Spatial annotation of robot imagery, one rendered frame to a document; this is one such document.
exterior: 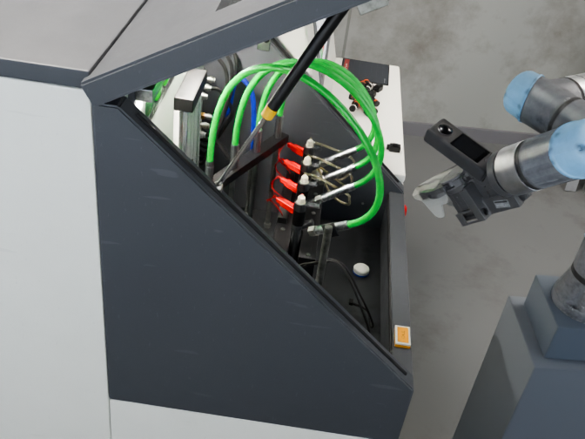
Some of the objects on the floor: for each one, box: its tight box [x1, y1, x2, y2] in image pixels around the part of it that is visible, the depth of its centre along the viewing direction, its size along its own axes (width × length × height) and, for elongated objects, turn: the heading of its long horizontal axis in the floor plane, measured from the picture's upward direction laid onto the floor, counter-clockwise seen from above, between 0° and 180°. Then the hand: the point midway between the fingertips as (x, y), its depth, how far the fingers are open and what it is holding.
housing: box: [0, 0, 148, 439], centre depth 202 cm, size 140×28×150 cm, turn 166°
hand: (417, 189), depth 123 cm, fingers closed
